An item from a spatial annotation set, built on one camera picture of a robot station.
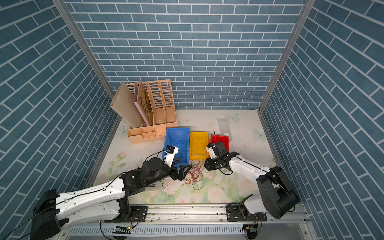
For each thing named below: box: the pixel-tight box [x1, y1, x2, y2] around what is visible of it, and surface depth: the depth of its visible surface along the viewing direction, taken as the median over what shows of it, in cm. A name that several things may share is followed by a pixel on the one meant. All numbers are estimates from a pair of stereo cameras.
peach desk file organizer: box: [126, 79, 178, 144], surface depth 104 cm
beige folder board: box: [110, 81, 142, 129], surface depth 102 cm
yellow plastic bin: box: [189, 131, 209, 161], surface depth 100 cm
